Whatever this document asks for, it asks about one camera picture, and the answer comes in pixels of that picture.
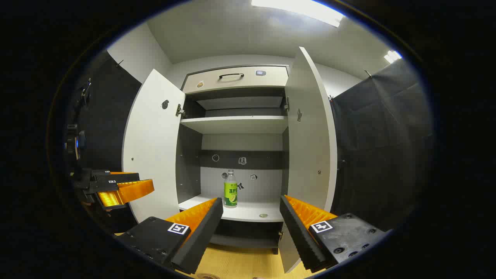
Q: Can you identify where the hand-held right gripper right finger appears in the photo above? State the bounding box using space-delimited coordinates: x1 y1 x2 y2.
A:
280 195 388 274

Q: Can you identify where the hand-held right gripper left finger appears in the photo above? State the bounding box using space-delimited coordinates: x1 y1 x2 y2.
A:
115 198 224 275

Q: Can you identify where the white cabinet door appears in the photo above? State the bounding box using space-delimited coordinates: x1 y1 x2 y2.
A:
278 46 338 274
122 69 186 224

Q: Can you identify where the clear bottle with green label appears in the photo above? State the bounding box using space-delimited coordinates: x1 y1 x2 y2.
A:
224 170 238 208

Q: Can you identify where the white and grey cabinet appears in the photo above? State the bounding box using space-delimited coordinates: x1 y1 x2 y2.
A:
122 46 338 274

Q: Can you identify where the beige cabinet drawer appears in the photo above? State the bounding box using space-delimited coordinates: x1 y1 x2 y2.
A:
182 65 289 95

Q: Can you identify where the black backdrop cloth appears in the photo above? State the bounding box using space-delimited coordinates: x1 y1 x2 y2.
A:
74 54 142 233
329 58 434 233

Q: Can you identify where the large ceiling light panel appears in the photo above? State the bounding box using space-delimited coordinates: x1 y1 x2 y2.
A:
252 0 345 28

